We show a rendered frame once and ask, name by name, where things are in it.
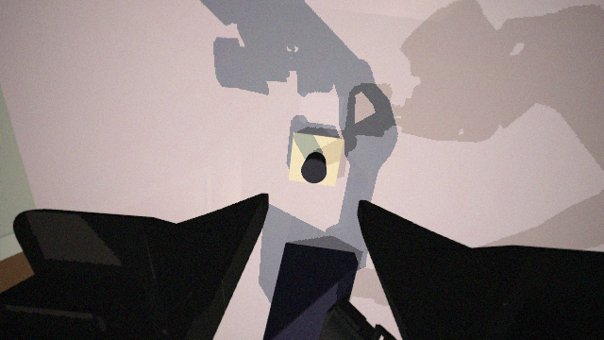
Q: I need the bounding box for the beige block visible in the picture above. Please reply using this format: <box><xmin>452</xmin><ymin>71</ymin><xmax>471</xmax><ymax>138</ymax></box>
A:
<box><xmin>289</xmin><ymin>132</ymin><xmax>344</xmax><ymax>187</ymax></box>

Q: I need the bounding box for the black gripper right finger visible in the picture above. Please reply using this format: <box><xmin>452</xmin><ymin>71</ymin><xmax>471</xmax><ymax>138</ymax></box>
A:
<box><xmin>357</xmin><ymin>200</ymin><xmax>604</xmax><ymax>340</ymax></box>

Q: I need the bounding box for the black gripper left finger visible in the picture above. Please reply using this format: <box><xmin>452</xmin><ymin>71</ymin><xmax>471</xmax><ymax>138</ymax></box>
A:
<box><xmin>13</xmin><ymin>193</ymin><xmax>269</xmax><ymax>340</ymax></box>

